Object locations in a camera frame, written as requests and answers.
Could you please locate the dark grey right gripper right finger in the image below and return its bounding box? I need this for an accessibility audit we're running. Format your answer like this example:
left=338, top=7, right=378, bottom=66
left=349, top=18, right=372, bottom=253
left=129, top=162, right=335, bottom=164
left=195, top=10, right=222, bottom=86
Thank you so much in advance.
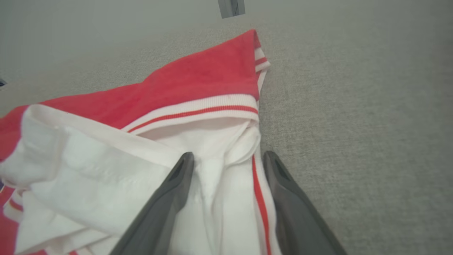
left=263, top=151, right=349, bottom=255

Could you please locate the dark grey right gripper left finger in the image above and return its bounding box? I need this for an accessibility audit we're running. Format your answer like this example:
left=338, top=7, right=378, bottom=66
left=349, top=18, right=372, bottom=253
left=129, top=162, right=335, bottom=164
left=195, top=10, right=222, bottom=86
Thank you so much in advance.
left=109, top=152, right=195, bottom=255

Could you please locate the red and white garment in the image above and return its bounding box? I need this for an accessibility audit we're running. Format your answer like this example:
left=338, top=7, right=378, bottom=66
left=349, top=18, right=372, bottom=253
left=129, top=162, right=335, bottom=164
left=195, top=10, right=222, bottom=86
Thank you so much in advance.
left=0, top=29, right=283, bottom=255

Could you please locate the aluminium frame post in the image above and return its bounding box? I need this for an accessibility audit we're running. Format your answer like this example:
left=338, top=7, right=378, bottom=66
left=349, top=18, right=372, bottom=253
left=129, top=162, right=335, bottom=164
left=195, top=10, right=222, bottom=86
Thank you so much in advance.
left=218, top=0, right=246, bottom=19

